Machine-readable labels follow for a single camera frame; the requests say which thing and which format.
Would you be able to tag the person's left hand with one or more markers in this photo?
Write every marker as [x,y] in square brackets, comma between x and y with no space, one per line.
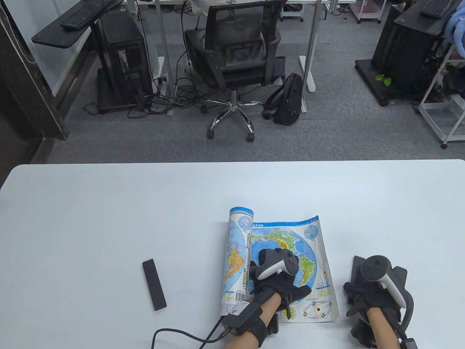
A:
[279,283]

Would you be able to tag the person's right hand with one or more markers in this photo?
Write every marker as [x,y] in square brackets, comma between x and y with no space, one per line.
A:
[363,294]

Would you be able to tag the black bar paperweight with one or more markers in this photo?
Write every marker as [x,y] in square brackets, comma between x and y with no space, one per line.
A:
[154,285]
[356,265]

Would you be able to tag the colourful world map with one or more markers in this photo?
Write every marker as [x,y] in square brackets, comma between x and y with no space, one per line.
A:
[276,232]

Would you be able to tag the person's left forearm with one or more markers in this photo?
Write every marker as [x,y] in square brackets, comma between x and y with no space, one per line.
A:
[267,309]

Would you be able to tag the person's right forearm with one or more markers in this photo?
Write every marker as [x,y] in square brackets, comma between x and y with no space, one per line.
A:
[381,327]

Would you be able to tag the black and white left controller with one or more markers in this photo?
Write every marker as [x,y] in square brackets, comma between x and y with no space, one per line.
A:
[272,267]

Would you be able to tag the black and white controller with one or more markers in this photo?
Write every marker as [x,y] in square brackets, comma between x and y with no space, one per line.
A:
[272,267]
[374,269]

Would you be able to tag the black and white right controller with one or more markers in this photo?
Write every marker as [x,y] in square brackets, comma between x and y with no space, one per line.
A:
[374,269]

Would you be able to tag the black backpack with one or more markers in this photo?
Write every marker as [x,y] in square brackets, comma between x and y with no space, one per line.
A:
[288,98]

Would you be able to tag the small green object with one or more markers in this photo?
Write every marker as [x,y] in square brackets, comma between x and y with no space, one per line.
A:
[383,79]

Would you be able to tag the black mesh office chair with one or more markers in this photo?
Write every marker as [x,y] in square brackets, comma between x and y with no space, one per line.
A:
[236,58]

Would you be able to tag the black computer tower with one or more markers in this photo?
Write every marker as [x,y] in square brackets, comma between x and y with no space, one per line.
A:
[399,51]
[123,54]

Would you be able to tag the white rolling cart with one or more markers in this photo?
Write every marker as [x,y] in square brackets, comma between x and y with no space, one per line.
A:
[292,12]
[367,7]

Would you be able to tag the black rolling stand desk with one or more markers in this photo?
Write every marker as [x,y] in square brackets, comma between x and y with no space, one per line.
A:
[54,36]
[410,16]

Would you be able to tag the black keyboard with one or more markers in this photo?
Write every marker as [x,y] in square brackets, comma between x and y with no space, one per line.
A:
[87,12]
[436,7]

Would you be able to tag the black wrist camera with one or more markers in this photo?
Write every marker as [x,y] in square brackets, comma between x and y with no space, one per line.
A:
[408,344]
[241,316]

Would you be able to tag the white desk frame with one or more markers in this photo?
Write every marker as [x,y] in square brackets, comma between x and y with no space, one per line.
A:
[315,43]

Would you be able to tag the dark door frame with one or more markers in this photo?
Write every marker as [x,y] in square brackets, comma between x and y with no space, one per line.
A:
[32,91]

